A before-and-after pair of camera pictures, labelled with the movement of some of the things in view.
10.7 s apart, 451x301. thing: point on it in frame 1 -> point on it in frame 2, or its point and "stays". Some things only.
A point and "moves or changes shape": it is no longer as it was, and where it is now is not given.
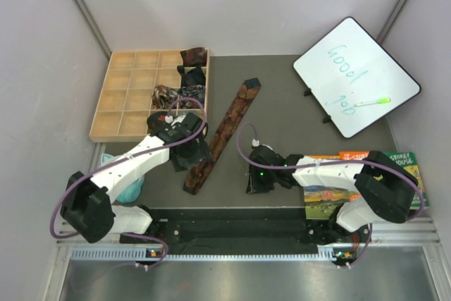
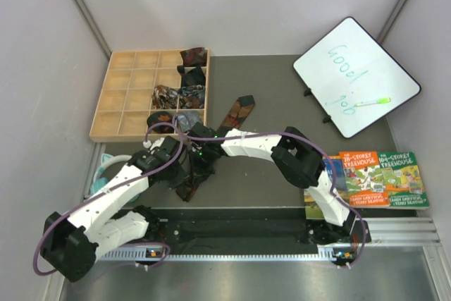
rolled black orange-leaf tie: x=156 y=120 stays
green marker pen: x=379 y=101 stays
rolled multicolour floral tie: x=163 y=97 stays
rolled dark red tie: x=194 y=57 stays
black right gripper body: x=261 y=181 -> x=202 y=163
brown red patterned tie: x=220 y=134 moves or changes shape
